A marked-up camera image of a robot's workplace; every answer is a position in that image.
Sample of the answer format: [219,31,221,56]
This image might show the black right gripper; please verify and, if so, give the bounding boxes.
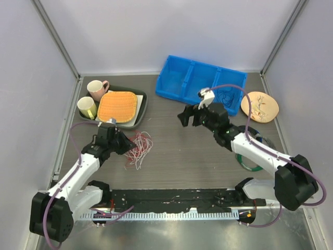
[178,99,218,133]

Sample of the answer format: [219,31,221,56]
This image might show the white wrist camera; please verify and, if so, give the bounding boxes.
[97,118,117,128]
[198,87,215,109]

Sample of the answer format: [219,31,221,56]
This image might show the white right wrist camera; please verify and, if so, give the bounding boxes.
[198,87,215,109]

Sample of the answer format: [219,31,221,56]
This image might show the yellow green ceramic mug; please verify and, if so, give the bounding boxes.
[77,96,97,120]

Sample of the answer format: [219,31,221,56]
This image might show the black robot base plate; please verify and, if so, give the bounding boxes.
[109,189,266,214]

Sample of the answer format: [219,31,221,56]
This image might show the dark blue thin wire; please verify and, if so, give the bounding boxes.
[215,87,238,107]

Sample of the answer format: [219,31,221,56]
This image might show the blue three-compartment plastic bin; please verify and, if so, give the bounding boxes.
[156,55,247,105]

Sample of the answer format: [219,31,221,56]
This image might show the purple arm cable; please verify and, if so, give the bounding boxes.
[208,83,327,227]
[43,121,136,249]

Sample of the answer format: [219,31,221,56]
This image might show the pink ceramic mug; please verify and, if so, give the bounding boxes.
[87,80,110,102]

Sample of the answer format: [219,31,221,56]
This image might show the orange woven mat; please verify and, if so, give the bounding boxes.
[97,91,138,124]

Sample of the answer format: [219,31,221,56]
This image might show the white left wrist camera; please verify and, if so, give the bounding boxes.
[97,118,117,128]

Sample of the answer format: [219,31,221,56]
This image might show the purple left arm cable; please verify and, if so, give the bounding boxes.
[43,121,136,249]

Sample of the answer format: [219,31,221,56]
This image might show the red thin wire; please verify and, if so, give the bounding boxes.
[123,131,153,170]

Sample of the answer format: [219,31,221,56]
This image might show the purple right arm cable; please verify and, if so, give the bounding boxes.
[208,83,327,227]

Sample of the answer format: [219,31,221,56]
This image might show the blue wire coil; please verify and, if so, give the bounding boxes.
[244,126,262,141]

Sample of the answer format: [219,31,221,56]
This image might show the aluminium frame post right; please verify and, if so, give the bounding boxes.
[260,0,309,76]

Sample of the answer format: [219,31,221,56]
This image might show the black wire coil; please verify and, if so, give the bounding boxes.
[234,126,257,135]

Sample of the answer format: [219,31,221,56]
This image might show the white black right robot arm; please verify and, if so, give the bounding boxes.
[177,103,318,211]

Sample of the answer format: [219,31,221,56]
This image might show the white thin wire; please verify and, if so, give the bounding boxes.
[124,131,153,170]

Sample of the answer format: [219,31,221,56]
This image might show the aluminium frame post left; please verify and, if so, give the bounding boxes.
[31,0,80,79]

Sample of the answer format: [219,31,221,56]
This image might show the aluminium frame post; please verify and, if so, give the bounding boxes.
[31,0,80,79]
[260,0,309,76]

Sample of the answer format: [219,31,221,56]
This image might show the beige decorated ceramic plate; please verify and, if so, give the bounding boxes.
[248,91,279,123]

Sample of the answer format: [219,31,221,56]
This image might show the slotted cable duct rail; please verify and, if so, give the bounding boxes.
[80,210,240,222]

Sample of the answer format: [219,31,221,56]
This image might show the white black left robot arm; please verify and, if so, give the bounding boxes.
[29,124,136,249]

